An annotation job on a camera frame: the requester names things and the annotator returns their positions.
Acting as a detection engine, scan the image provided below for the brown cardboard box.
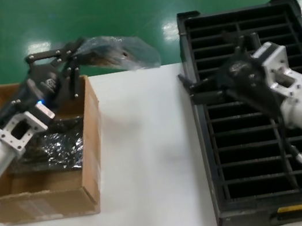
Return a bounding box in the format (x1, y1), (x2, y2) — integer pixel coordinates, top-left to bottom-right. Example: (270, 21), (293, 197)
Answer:
(0, 67), (119, 226)

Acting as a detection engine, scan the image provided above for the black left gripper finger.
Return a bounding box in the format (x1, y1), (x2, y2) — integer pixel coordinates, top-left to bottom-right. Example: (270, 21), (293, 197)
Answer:
(58, 55), (87, 101)
(23, 36), (88, 69)

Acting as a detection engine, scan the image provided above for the black slotted plastic container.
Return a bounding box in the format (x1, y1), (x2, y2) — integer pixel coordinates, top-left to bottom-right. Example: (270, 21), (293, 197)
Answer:
(170, 0), (302, 226)

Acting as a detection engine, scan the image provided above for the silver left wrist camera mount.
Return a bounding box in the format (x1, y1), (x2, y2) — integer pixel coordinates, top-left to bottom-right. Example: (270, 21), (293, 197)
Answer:
(0, 99), (61, 154)

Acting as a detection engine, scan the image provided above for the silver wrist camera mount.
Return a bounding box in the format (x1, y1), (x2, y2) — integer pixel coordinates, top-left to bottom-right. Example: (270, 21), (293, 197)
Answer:
(248, 36), (302, 107)
(0, 99), (61, 154)

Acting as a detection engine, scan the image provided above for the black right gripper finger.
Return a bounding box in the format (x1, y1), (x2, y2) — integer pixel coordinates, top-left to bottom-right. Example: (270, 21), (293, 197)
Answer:
(177, 66), (228, 107)
(221, 25), (263, 62)

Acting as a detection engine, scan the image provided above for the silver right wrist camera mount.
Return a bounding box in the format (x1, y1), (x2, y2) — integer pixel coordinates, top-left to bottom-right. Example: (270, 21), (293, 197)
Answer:
(248, 36), (302, 107)

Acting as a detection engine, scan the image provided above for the grey antistatic bag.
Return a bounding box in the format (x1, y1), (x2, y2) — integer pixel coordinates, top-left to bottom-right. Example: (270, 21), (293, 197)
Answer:
(67, 26), (163, 83)

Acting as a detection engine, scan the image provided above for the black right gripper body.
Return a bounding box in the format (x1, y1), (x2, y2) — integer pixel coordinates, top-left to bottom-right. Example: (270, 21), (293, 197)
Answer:
(213, 48), (284, 125)

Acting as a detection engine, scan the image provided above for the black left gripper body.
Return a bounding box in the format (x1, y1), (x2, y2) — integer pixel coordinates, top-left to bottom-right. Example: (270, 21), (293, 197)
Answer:
(0, 62), (69, 123)

